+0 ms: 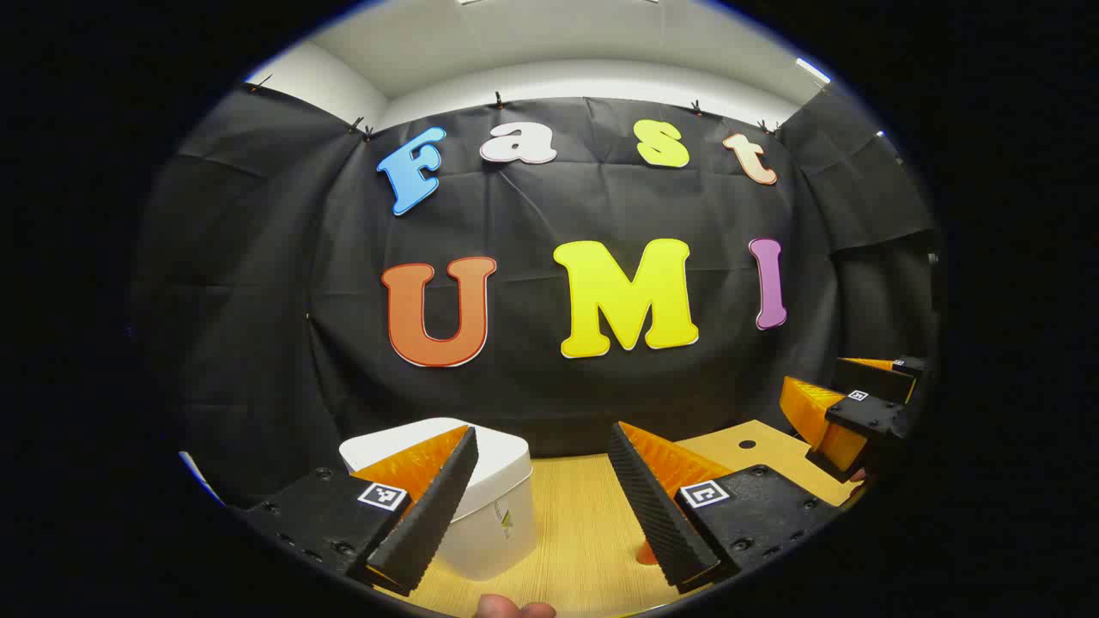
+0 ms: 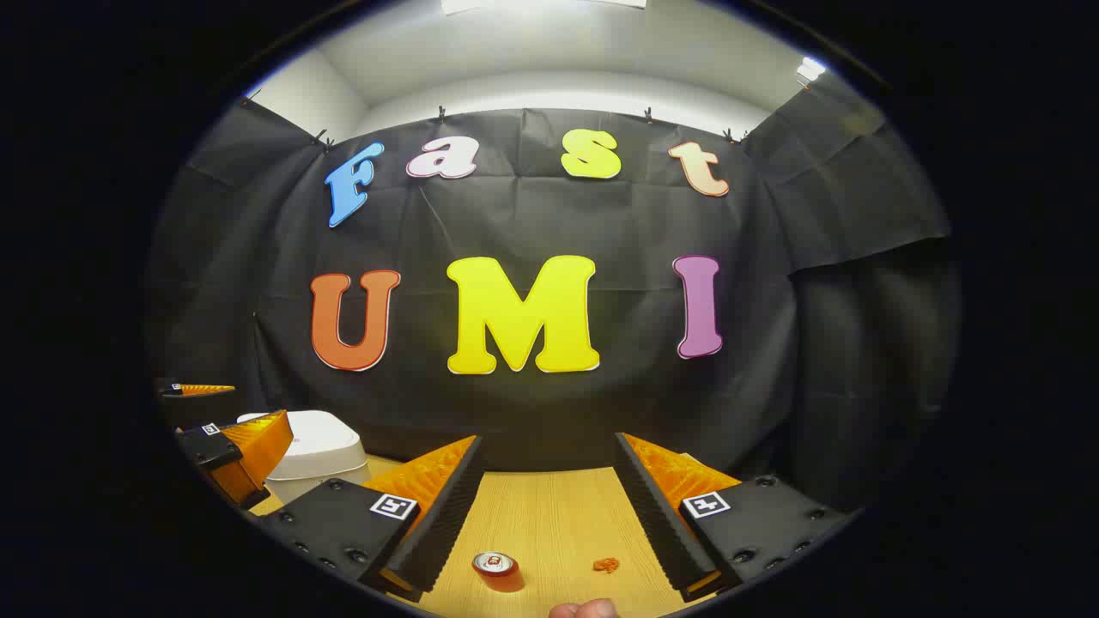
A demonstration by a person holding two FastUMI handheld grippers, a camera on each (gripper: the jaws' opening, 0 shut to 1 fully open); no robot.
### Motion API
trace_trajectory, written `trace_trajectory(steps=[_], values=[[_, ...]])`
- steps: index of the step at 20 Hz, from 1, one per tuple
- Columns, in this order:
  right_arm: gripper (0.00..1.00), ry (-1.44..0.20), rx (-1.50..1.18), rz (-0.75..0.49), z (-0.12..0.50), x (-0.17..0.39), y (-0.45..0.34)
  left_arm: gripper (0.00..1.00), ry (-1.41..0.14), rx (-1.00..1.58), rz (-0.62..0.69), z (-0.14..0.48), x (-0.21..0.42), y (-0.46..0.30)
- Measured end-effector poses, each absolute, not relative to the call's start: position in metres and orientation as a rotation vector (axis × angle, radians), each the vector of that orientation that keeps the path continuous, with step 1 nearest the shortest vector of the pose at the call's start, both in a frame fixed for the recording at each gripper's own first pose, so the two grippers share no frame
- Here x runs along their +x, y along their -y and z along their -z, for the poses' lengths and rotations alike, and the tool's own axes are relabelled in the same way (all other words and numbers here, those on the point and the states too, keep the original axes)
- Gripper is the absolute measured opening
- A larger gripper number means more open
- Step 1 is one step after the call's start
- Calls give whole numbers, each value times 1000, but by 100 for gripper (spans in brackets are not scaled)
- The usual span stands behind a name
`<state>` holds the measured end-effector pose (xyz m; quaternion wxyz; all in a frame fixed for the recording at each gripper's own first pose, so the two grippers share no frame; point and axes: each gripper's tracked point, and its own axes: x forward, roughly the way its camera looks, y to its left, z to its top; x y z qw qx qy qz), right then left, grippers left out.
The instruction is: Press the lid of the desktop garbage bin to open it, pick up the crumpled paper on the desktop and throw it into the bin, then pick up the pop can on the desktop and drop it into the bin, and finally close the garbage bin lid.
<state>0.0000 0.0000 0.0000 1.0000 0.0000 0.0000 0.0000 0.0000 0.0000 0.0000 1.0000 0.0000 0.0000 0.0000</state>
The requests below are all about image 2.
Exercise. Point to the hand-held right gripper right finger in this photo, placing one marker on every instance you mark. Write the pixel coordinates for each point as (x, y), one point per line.
(652, 515)

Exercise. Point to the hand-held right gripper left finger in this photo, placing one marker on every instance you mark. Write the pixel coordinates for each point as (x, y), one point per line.
(446, 515)

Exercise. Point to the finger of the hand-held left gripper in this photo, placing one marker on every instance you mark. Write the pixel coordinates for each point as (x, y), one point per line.
(249, 451)
(202, 390)

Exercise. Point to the orange paper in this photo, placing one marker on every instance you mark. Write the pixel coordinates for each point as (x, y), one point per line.
(606, 565)

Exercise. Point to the white desktop garbage bin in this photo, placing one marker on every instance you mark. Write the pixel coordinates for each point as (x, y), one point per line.
(322, 446)

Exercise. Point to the red pop can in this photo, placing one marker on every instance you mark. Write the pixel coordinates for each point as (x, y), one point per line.
(498, 573)

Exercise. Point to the wooden desktop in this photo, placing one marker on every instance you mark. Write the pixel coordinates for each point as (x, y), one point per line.
(558, 515)

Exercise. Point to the black backdrop cloth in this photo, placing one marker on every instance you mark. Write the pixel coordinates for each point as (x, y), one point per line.
(532, 223)

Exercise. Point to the small ceiling light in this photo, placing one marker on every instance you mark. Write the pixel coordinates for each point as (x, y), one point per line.
(810, 69)

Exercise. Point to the long ceiling light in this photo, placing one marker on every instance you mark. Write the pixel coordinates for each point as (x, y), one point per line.
(541, 5)

